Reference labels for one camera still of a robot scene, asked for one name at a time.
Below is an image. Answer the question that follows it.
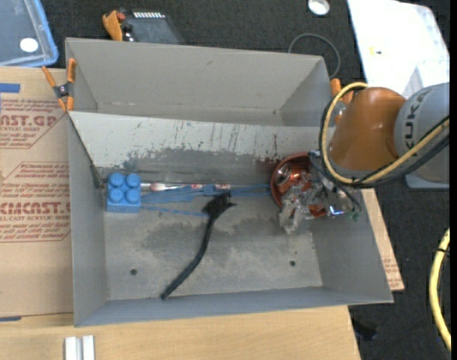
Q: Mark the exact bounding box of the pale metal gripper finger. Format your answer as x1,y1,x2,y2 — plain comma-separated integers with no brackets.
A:
287,206,308,236
278,199,295,227

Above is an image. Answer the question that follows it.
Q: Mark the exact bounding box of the shiny orange-red bowl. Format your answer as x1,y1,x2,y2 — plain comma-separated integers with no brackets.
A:
269,151,327,219

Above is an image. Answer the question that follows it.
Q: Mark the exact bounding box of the grey metal bin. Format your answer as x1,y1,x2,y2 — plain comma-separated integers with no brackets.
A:
65,37,395,328

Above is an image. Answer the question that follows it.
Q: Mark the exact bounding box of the white and pink thin stick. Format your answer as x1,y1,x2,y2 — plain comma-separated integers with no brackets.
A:
140,181,233,194

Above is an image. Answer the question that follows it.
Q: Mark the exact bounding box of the blue toy building brick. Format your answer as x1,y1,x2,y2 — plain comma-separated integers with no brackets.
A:
106,172,143,214

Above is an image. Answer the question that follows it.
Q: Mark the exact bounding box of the brown cardboard board, red print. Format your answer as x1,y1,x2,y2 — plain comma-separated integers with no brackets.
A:
0,65,405,319

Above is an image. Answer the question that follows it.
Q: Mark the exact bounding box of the black long-handled brush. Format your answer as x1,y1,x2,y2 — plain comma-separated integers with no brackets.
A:
159,192,238,301

